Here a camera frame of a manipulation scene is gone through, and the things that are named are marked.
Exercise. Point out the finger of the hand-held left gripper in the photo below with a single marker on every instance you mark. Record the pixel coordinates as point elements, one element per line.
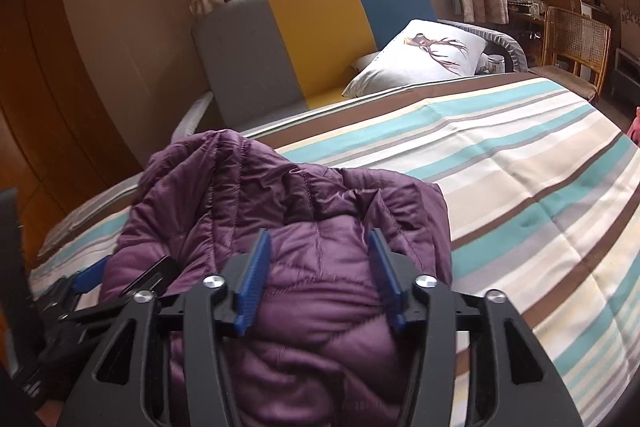
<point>92,274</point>
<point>150,273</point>

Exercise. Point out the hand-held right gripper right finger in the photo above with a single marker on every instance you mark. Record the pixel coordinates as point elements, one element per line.
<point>385,277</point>

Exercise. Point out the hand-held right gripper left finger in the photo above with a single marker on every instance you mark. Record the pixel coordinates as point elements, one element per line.
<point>255,282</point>

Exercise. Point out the purple puffer jacket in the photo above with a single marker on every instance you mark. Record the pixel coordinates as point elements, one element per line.
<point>310,267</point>

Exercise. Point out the striped bed blanket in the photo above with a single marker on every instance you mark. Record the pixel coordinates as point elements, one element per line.
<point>500,167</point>

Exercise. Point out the wooden wardrobe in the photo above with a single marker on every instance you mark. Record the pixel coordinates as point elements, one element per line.
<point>50,107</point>

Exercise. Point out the plain grey pillow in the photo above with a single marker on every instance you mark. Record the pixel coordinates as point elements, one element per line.
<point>361,63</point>

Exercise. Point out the white deer print pillow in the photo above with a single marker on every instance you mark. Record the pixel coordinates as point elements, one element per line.
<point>425,62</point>

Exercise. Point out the glass jar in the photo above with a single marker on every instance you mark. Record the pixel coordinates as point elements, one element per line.
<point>495,65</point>

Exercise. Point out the grey yellow blue sofa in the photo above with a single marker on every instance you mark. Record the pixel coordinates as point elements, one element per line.
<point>310,32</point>

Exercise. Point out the pink cloth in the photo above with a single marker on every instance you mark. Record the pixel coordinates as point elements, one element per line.
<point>635,127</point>

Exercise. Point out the cluttered wooden desk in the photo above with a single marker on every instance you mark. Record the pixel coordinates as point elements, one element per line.
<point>522,7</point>

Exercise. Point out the rattan chair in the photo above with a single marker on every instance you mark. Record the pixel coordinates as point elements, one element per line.
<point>575,37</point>

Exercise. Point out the dark low heater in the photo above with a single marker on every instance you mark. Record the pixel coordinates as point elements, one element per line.
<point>627,74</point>

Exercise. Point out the grey padded rail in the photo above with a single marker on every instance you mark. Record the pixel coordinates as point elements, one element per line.
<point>505,42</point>

